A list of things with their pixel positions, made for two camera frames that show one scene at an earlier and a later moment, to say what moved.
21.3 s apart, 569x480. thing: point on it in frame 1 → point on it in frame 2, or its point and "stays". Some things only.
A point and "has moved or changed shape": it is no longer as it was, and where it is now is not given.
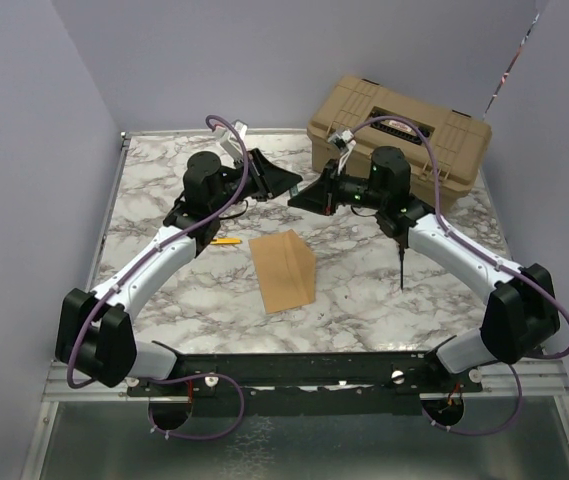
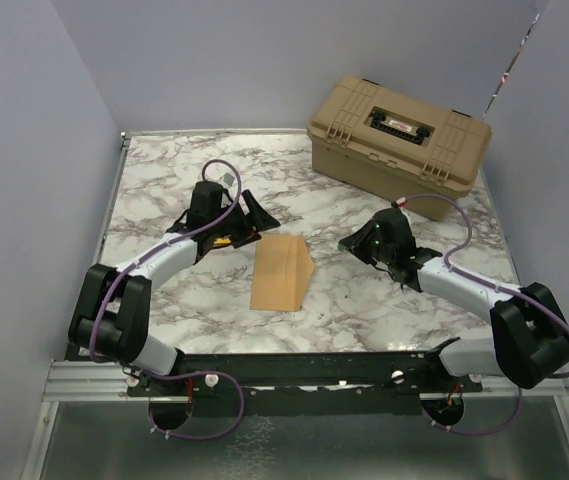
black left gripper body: (255, 184) → (235, 224)
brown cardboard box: (286, 269) has moved or changed shape
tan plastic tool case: (459, 140) stays
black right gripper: (322, 196) → (356, 243)
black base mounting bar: (306, 383) stays
